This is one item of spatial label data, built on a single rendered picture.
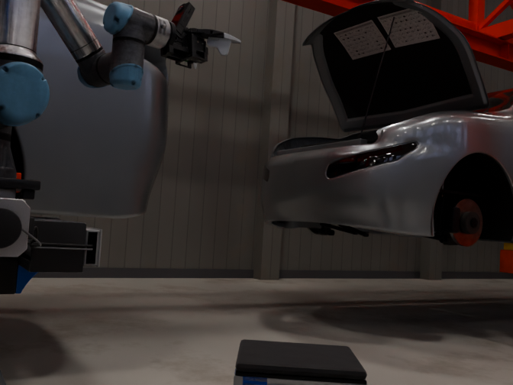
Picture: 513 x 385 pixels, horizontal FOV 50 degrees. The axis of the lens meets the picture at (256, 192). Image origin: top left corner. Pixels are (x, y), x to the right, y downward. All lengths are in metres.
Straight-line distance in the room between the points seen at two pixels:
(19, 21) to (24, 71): 0.11
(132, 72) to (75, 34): 0.18
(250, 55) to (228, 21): 0.53
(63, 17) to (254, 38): 6.63
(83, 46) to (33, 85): 0.29
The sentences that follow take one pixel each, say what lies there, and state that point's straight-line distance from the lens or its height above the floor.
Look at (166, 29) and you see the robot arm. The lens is 1.42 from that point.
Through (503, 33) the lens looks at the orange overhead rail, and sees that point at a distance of 7.61.
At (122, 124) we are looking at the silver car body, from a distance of 2.47.
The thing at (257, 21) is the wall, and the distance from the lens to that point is 8.07.
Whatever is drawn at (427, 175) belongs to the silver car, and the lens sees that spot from 3.57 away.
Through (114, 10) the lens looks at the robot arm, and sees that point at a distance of 1.36.
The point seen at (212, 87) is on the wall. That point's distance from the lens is 7.48.
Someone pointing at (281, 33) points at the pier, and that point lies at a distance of 7.97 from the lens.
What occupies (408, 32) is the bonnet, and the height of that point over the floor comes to 2.23.
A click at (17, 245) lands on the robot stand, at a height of 0.70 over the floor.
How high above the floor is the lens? 0.76
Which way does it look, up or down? 3 degrees up
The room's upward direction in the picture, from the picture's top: 4 degrees clockwise
